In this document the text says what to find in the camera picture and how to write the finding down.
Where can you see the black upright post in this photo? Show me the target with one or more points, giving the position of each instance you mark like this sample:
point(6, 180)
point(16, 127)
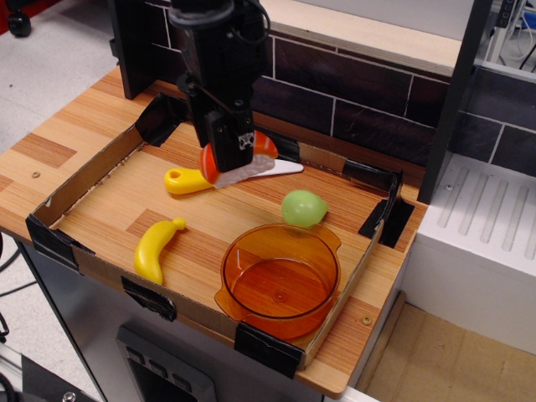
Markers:
point(145, 44)

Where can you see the green toy pear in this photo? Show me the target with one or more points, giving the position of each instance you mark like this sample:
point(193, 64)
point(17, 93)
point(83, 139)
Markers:
point(303, 208)

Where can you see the orange transparent plastic pot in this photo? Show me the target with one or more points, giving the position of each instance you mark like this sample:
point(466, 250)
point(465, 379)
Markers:
point(281, 279)

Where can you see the cardboard fence with black tape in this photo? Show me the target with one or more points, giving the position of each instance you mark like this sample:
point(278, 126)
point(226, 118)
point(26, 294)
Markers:
point(98, 214)

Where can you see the grey oven control panel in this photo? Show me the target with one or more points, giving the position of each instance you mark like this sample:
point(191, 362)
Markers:
point(159, 375)

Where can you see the black caster wheel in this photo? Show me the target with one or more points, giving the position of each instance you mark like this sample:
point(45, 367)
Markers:
point(19, 24)

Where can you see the yellow handled toy knife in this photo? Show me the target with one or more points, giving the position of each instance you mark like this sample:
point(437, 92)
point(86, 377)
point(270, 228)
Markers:
point(181, 180)

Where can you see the white toy sink drainboard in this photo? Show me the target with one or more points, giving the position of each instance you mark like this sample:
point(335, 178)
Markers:
point(473, 259)

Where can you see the salmon nigiri sushi toy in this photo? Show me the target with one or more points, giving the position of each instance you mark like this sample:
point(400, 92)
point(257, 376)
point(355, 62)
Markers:
point(264, 156)

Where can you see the dark grey upright post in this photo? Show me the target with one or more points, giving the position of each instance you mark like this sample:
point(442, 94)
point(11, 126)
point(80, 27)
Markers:
point(440, 155)

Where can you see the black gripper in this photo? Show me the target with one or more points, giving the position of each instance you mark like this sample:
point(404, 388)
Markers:
point(224, 50)

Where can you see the yellow toy banana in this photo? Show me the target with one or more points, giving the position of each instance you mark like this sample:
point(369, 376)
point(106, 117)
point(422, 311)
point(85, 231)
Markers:
point(150, 246)

